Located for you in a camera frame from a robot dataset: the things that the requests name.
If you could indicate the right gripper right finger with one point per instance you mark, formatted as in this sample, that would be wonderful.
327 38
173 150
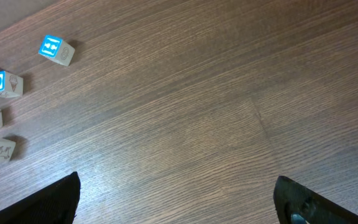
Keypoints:
295 203

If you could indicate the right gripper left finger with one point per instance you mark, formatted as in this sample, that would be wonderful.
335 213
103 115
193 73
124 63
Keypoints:
55 204

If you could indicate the blue D letter block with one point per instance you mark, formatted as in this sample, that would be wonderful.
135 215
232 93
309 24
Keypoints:
11 86

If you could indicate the blue picture block far right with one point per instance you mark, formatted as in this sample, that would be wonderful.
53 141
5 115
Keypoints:
56 50

